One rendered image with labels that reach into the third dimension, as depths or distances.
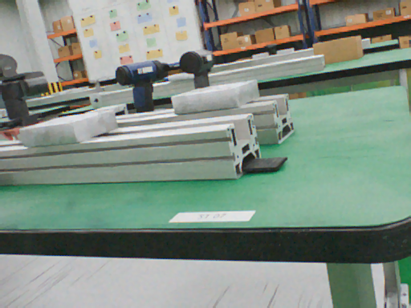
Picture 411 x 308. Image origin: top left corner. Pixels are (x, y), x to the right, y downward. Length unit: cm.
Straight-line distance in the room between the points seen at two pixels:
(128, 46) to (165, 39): 46
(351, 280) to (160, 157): 36
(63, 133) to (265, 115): 39
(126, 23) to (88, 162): 365
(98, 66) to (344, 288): 433
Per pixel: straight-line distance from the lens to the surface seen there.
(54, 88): 939
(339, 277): 53
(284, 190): 54
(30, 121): 133
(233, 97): 79
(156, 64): 122
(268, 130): 78
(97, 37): 465
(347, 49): 273
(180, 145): 65
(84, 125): 81
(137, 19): 431
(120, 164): 76
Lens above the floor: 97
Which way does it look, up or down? 10 degrees down
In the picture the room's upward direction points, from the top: 11 degrees counter-clockwise
